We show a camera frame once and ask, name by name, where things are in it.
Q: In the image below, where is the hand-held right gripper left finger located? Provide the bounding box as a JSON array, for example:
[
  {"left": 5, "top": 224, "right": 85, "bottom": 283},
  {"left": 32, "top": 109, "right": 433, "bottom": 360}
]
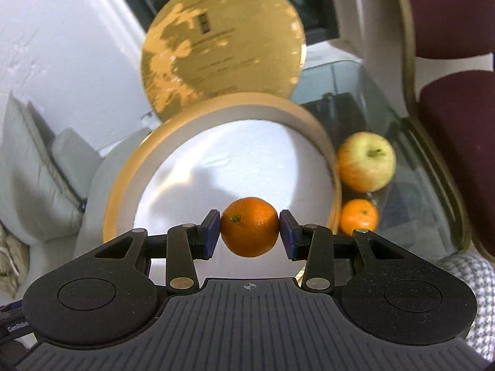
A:
[{"left": 95, "top": 209, "right": 222, "bottom": 293}]

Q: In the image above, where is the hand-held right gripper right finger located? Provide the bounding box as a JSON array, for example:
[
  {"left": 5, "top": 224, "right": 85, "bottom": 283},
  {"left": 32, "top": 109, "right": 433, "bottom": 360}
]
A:
[{"left": 279, "top": 209, "right": 405, "bottom": 292}]

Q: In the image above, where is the orange tangerine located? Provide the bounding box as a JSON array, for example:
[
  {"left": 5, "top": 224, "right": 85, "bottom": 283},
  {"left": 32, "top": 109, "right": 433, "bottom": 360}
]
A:
[
  {"left": 339, "top": 199, "right": 380, "bottom": 237},
  {"left": 220, "top": 197, "right": 280, "bottom": 258}
]

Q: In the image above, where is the round gold-rimmed box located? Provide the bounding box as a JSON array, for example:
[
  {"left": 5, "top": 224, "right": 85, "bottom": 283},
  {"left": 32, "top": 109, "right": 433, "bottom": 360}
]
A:
[{"left": 102, "top": 92, "right": 343, "bottom": 279}]

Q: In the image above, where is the round gold lid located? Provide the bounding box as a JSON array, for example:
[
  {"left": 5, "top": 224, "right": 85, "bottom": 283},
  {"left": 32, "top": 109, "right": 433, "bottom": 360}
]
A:
[{"left": 140, "top": 0, "right": 307, "bottom": 123}]

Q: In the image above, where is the beige knitted cloth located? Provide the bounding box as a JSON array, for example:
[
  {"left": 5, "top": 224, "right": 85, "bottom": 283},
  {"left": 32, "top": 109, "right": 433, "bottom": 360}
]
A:
[{"left": 0, "top": 222, "right": 32, "bottom": 303}]

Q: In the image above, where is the yellow-red apple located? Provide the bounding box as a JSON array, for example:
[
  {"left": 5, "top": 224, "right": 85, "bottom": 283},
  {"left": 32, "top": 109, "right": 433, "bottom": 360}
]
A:
[{"left": 336, "top": 131, "right": 397, "bottom": 193}]

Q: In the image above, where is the grey cushion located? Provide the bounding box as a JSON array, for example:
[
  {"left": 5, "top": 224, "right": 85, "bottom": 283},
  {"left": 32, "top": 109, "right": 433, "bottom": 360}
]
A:
[
  {"left": 50, "top": 127, "right": 104, "bottom": 202},
  {"left": 0, "top": 91, "right": 85, "bottom": 246}
]

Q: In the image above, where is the houndstooth patterned cloth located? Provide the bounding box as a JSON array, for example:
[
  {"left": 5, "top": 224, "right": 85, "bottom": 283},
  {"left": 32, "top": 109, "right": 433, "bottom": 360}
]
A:
[{"left": 437, "top": 253, "right": 495, "bottom": 365}]

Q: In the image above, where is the maroon padded chair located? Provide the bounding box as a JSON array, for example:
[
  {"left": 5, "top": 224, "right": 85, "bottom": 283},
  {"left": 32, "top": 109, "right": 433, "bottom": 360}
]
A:
[{"left": 389, "top": 0, "right": 495, "bottom": 258}]

